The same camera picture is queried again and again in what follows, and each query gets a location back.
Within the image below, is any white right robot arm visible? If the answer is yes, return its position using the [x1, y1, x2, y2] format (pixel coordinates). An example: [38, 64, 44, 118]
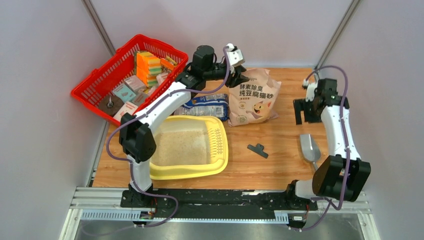
[285, 78, 371, 210]

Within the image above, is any brown round disc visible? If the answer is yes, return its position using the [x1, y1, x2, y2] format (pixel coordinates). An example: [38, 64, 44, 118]
[98, 95, 124, 117]

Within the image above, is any blue chips bag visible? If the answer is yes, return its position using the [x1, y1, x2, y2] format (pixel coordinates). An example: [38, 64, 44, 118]
[173, 93, 230, 122]

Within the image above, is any yellow plastic litter box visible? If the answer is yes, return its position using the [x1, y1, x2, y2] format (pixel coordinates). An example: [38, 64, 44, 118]
[150, 115, 229, 181]

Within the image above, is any metal litter scoop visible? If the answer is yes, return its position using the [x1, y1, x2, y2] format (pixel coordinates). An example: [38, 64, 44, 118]
[299, 134, 321, 172]

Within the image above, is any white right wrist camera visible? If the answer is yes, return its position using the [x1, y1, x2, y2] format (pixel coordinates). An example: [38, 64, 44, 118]
[302, 79, 318, 102]

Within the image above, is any teal small box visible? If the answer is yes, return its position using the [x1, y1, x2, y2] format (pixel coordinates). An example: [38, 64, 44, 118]
[112, 83, 136, 103]

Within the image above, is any black bag clip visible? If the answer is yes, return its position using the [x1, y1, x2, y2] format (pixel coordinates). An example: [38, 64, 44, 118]
[247, 143, 269, 159]

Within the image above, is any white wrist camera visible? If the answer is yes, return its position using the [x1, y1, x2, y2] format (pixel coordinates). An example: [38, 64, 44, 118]
[224, 43, 245, 73]
[302, 79, 318, 102]

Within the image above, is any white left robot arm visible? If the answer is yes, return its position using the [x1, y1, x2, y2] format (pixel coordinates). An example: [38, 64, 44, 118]
[118, 43, 248, 208]

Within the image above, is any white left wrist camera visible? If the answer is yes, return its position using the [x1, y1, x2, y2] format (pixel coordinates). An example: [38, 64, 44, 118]
[224, 43, 245, 73]

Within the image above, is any orange yellow sponge pack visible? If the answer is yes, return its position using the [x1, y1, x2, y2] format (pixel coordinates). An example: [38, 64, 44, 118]
[134, 51, 162, 87]

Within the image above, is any grey pink small box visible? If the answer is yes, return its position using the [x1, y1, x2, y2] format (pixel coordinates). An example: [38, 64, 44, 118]
[124, 75, 147, 93]

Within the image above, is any pink cat litter bag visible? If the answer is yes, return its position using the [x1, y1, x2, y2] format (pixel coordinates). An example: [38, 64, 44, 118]
[228, 68, 282, 127]

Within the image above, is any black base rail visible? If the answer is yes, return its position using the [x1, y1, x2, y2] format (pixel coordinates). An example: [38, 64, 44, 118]
[120, 187, 318, 220]

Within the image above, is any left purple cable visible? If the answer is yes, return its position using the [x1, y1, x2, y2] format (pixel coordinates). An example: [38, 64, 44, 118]
[105, 46, 233, 229]

